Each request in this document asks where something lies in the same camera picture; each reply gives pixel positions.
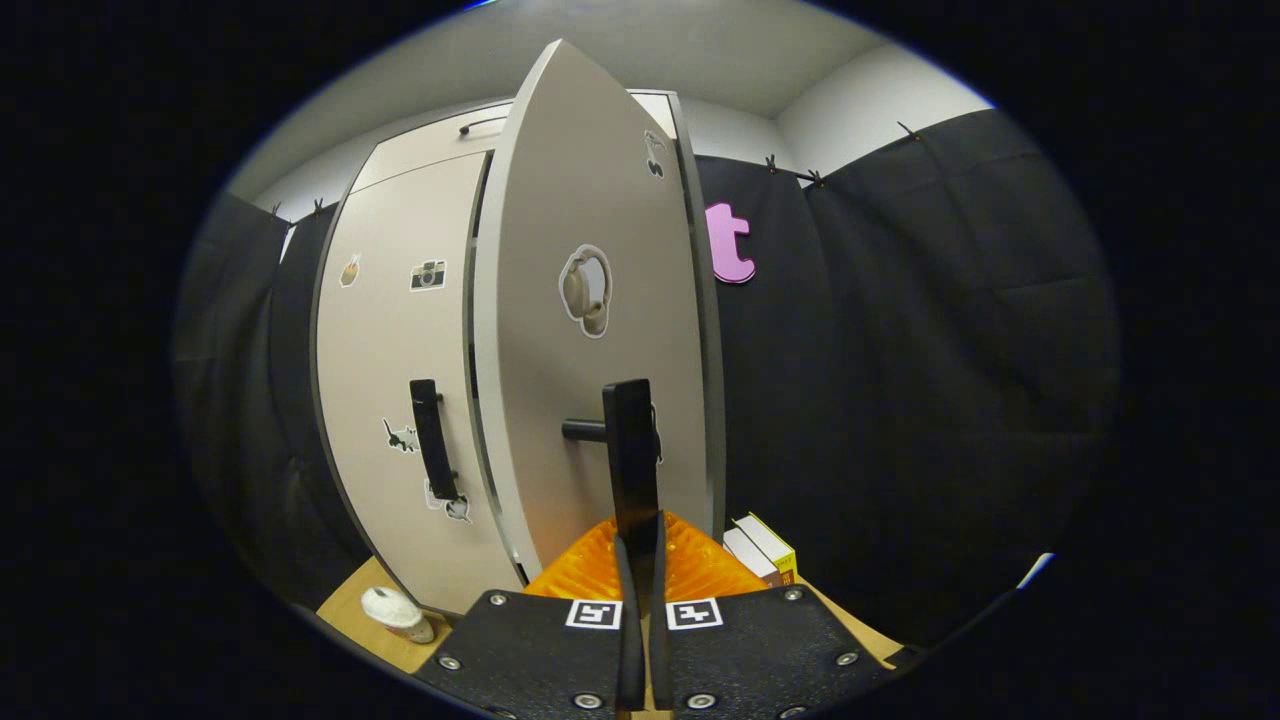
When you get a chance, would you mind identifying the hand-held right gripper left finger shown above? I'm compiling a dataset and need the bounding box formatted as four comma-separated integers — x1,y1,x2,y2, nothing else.
412,512,646,716

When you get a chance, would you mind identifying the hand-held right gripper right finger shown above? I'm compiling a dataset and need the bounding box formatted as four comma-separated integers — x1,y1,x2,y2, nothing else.
648,510,896,719

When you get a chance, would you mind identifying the black door handle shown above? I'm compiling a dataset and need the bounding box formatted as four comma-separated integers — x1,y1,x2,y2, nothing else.
562,379,663,601
409,379,461,501

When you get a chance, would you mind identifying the beige double-door shoe cabinet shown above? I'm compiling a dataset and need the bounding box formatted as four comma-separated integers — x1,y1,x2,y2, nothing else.
310,88,726,616

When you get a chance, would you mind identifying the small white rounded object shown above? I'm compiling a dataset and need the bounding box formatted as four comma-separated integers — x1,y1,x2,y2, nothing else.
360,586,437,644

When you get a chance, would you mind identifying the black backdrop cloth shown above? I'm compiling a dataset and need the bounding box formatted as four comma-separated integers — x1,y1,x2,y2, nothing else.
170,108,1121,646

